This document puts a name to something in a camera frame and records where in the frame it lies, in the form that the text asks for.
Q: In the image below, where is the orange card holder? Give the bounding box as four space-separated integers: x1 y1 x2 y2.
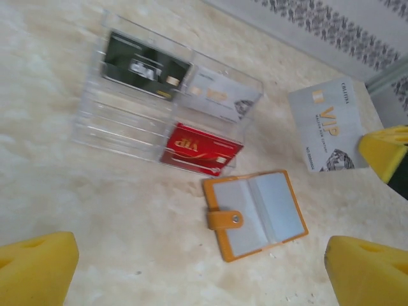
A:
203 169 309 263

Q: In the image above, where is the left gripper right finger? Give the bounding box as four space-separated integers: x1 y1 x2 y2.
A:
324 235 408 306

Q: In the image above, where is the clear plastic organizer tray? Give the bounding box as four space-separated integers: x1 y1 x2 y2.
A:
71 9 265 178

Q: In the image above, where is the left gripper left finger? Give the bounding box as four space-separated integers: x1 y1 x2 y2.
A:
0 231 80 306

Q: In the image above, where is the black VIP card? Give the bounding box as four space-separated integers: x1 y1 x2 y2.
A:
101 30 194 102

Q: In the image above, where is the silver VIP card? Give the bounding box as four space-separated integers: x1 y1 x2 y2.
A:
177 65 264 124
288 76 370 175

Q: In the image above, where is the aluminium frame post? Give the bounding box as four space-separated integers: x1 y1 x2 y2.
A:
365 60 408 128

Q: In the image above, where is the red VIP card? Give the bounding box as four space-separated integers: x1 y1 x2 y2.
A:
159 122 245 178

